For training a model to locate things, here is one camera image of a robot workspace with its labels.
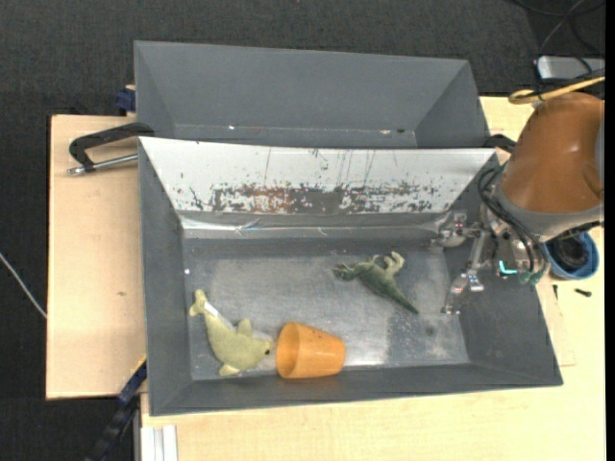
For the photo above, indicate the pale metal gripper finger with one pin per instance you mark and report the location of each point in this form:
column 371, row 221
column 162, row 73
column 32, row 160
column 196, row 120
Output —
column 456, row 231
column 462, row 287

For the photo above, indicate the green toy dinosaur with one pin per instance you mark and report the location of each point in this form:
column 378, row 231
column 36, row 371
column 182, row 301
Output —
column 379, row 279

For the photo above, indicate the blue round container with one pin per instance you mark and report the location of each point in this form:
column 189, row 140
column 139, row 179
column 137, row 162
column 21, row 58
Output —
column 592, row 262

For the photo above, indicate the small black screw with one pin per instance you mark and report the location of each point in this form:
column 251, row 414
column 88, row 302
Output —
column 583, row 292

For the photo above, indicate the grey metal bin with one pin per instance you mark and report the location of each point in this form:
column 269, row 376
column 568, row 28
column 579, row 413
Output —
column 307, row 276

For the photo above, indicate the orange plastic cup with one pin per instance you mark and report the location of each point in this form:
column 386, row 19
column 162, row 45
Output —
column 312, row 353

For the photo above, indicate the pale green plush dolphin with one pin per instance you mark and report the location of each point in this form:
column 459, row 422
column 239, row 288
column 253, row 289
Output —
column 230, row 344

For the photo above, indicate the pale flat board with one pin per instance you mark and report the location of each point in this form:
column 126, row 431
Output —
column 93, row 257

